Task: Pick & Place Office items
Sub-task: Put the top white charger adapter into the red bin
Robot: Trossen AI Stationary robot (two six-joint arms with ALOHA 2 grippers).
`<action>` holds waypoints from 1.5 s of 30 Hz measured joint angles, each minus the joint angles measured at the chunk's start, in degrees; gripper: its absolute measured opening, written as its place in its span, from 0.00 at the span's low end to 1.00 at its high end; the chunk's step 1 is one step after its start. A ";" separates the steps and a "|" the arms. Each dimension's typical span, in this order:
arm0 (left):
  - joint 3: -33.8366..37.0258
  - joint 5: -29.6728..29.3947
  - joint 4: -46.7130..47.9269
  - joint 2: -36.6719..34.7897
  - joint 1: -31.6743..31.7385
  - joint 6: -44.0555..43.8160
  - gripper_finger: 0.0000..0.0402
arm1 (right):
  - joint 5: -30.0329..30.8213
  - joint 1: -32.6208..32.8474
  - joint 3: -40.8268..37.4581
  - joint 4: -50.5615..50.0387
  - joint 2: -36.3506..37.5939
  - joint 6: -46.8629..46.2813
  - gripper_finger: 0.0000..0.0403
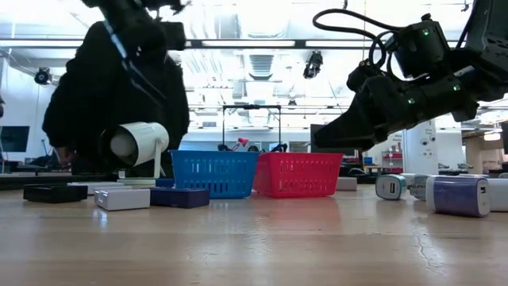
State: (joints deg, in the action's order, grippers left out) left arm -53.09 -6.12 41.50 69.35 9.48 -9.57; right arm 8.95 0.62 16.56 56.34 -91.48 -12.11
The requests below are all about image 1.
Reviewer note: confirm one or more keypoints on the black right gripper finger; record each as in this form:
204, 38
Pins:
349, 131

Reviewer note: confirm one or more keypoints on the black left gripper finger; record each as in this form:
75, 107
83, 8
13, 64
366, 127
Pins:
93, 166

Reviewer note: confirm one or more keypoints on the white digital clock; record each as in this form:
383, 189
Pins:
123, 199

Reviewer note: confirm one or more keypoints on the black digital clock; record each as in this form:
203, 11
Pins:
55, 194

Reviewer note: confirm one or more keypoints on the red plastic basket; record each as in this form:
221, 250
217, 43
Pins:
297, 156

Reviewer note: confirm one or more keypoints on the purple white USB charger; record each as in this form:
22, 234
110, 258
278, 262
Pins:
456, 196

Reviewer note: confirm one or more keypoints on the blue plastic basket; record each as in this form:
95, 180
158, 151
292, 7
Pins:
214, 153

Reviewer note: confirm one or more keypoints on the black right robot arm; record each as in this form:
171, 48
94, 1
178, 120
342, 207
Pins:
492, 39

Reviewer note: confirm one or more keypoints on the red storage shelf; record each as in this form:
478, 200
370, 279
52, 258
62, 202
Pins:
391, 157

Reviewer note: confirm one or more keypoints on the white pillar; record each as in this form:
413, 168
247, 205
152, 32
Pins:
420, 151

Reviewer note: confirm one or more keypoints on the white cylindrical projector on stand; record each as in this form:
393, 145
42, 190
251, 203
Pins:
143, 141

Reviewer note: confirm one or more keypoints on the small red object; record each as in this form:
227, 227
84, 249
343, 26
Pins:
243, 141

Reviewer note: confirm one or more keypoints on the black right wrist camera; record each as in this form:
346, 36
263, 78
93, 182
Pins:
363, 77

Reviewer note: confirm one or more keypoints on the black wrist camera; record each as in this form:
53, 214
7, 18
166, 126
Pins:
363, 77
174, 35

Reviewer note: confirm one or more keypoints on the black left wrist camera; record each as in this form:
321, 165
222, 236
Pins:
174, 35

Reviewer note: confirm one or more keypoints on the black overhead camera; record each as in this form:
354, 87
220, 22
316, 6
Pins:
313, 63

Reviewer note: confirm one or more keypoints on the black ceiling camera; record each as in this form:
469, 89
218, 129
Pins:
42, 76

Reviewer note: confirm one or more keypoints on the dark wall monitor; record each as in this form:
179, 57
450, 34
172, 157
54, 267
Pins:
14, 139

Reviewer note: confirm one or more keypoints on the black background rack frame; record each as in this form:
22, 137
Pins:
252, 107

